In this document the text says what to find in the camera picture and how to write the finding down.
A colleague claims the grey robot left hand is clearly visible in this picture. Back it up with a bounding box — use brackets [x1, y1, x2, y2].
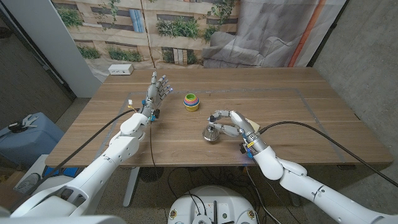
[141, 71, 174, 118]

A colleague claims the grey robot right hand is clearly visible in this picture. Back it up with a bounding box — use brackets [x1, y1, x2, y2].
[207, 110, 268, 154]

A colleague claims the silver bell with black handle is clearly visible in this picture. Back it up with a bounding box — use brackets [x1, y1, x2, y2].
[202, 114, 220, 142]

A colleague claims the pale yellow sponge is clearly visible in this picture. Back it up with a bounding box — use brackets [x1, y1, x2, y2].
[247, 118, 261, 133]

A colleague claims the stack of rainbow plastic cups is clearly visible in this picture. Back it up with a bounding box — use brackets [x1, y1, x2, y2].
[183, 93, 200, 113]

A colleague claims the black and white hand tool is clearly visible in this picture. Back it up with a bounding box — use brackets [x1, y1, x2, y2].
[7, 113, 39, 131]

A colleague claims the white power strip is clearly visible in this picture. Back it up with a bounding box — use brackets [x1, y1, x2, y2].
[108, 63, 135, 76]

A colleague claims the printed fabric backdrop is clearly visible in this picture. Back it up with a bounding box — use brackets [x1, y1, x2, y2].
[51, 0, 348, 83]

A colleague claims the white robot torso base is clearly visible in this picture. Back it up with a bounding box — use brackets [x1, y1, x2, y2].
[167, 185, 259, 224]

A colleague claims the black round mesh object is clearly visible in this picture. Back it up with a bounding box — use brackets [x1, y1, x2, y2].
[139, 167, 165, 183]

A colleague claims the white table leg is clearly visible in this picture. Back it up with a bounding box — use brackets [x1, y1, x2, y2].
[123, 166, 141, 208]

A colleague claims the blue plastic bin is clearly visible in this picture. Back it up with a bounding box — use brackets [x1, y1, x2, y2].
[0, 112, 65, 169]

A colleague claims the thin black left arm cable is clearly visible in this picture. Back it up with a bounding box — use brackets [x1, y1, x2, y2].
[149, 119, 157, 169]

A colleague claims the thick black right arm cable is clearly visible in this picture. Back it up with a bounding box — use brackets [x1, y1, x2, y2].
[257, 120, 398, 189]

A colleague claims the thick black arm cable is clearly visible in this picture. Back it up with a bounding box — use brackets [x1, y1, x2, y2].
[7, 108, 141, 214]
[257, 120, 398, 189]

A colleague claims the white floor cable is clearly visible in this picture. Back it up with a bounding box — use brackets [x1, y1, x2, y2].
[244, 166, 276, 224]

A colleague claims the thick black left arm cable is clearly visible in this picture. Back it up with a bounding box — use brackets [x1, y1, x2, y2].
[7, 108, 141, 214]

